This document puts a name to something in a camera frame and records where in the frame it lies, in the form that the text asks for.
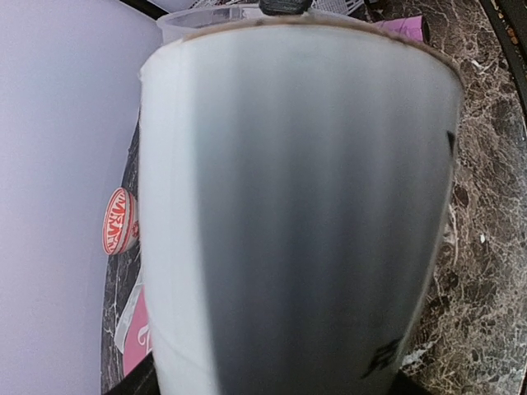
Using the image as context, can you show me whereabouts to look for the pink racket bag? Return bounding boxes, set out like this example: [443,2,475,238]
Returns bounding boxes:
[114,270,152,377]

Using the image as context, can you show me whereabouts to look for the left red badminton racket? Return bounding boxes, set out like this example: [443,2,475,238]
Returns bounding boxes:
[374,15,431,44]

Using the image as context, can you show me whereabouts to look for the clear plastic tube lid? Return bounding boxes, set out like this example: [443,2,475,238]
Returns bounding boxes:
[156,4,355,44]

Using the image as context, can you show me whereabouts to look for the white shuttlecock tube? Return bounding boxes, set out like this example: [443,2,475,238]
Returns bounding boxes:
[138,15,463,394]

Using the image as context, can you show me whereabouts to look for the red white patterned bowl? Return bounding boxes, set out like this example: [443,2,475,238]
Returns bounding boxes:
[102,187,139,255]

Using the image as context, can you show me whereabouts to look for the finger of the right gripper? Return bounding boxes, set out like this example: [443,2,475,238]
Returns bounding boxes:
[259,0,311,16]

